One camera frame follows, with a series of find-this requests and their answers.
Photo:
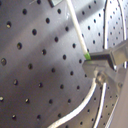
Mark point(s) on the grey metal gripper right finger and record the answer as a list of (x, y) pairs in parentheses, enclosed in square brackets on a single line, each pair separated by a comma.
[(115, 55)]

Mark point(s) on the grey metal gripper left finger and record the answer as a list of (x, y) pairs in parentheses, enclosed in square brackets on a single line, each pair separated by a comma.
[(93, 68)]

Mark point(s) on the grey metal clip at top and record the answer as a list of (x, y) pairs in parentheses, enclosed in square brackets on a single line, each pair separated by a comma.
[(54, 2)]

